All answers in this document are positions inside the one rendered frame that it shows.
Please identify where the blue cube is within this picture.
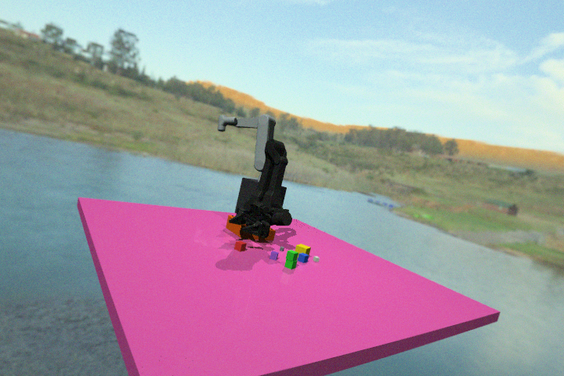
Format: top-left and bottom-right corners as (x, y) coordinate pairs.
(298, 253), (309, 263)

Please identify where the yellow block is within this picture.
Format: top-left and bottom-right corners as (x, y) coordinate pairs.
(295, 244), (311, 255)

